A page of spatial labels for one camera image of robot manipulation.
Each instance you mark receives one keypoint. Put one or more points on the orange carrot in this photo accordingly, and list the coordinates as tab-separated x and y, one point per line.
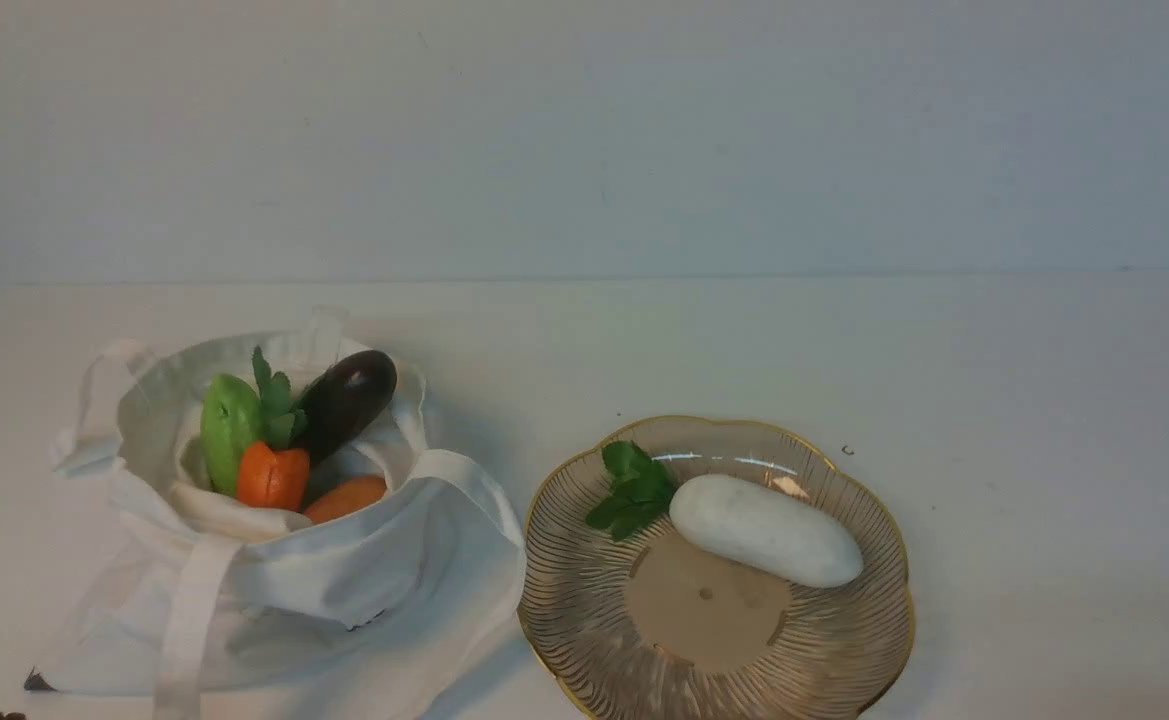
354	494

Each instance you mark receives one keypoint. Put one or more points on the green vegetable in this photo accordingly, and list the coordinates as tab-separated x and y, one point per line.
230	423

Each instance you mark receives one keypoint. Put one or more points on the dark purple eggplant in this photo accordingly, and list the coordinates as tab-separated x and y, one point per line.
340	404

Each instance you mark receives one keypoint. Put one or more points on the gold-rimmed glass plate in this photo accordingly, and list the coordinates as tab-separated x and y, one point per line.
652	627

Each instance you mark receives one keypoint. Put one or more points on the green radish leaves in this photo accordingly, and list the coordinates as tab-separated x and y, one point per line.
641	492

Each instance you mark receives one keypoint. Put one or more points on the white radish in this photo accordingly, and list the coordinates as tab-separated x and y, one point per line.
766	530

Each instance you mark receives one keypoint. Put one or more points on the orange bell pepper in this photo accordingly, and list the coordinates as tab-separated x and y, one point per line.
271	479

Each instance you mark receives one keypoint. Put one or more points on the white cloth tote bag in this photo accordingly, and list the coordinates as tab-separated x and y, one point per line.
211	595

